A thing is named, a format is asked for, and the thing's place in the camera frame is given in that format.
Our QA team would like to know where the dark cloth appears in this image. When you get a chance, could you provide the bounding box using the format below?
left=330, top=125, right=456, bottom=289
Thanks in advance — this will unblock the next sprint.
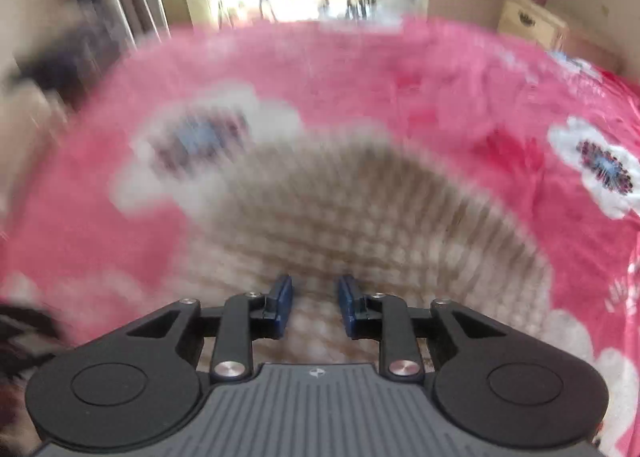
left=12, top=0, right=137, bottom=114

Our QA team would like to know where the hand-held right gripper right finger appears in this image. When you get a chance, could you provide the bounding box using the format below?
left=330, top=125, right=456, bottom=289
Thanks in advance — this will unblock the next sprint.
left=337, top=274, right=506, bottom=381

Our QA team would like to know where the cream nightstand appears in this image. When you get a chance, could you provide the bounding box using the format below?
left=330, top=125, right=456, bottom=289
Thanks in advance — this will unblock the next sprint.
left=496, top=0, right=570, bottom=52

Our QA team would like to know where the red floral blanket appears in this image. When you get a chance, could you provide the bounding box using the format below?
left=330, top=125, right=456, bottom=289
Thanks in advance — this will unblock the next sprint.
left=0, top=17, right=640, bottom=457

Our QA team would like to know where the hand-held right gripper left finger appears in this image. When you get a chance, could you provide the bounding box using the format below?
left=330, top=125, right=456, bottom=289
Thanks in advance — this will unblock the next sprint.
left=126, top=274, right=294, bottom=384

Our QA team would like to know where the beige houndstooth coat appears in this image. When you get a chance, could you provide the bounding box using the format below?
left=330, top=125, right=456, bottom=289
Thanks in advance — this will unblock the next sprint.
left=187, top=136, right=557, bottom=365

